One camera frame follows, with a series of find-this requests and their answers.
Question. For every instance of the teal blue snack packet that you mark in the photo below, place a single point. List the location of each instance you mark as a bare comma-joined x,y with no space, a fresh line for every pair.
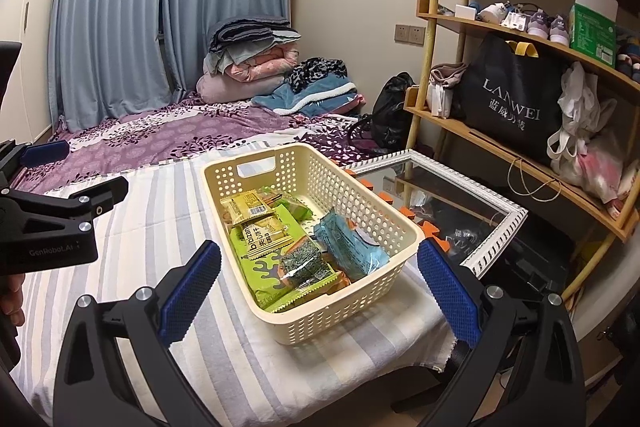
350,247

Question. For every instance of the orange foam mat edge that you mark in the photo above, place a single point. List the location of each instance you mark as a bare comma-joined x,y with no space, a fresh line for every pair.
415,219

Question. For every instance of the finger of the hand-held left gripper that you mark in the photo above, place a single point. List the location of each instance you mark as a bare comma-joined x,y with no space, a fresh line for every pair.
75,209
45,154

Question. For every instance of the cream perforated plastic basket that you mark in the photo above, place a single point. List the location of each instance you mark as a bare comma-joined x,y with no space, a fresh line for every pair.
310,322

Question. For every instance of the white framed mirror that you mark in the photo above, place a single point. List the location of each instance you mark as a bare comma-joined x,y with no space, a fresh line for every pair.
450,202

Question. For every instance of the leopard print cloth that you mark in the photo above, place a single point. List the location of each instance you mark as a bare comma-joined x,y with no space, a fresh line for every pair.
315,72

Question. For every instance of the blue curtain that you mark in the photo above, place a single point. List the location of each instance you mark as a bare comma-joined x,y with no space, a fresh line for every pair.
125,7

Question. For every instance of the white wardrobe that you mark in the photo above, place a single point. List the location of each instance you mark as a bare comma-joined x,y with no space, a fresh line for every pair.
30,7

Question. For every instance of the person's left hand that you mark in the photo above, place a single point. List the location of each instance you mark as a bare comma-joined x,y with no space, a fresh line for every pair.
11,302

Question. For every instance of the blue fleece blanket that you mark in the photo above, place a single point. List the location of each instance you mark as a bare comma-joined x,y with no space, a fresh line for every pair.
310,99

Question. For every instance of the green seaweed snack bag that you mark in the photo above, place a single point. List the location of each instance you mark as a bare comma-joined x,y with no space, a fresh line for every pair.
260,277

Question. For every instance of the small white box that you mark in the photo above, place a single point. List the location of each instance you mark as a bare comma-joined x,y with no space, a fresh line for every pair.
465,11

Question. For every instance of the small green snack packet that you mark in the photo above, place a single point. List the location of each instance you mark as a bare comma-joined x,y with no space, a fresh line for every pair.
295,209

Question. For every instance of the pink plastic bag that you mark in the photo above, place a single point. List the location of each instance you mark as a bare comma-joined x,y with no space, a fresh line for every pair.
602,167

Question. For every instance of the black shopping bag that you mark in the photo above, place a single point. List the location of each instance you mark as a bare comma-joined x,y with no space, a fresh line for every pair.
510,117

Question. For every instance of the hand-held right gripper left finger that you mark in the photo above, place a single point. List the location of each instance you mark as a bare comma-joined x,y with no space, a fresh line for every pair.
192,289

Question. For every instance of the wall socket plate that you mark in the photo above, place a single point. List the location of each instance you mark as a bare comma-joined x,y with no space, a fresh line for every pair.
410,33

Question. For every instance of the grey folded blankets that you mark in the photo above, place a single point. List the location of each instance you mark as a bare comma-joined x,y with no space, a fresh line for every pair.
250,37

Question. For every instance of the purple floral bedsheet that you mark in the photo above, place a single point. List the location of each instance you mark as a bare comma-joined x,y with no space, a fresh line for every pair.
150,132

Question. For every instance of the green cardboard box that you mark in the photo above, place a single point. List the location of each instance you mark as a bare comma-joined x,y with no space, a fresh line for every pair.
590,32

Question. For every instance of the pinkish cloth bundle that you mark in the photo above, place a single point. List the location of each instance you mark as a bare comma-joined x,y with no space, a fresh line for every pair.
447,87

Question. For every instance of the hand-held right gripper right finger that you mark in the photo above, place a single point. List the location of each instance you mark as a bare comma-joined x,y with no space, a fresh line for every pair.
450,292

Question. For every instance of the white plastic bag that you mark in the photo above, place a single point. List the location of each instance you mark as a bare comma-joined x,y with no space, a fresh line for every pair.
580,107

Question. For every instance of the blue white striped sheet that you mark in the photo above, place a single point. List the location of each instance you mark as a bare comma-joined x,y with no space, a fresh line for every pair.
150,217

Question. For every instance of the purple sneaker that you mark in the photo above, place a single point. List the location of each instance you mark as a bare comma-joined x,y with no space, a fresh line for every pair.
532,24
560,32

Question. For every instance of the pink floral quilt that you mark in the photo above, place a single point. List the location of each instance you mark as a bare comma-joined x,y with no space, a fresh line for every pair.
265,64

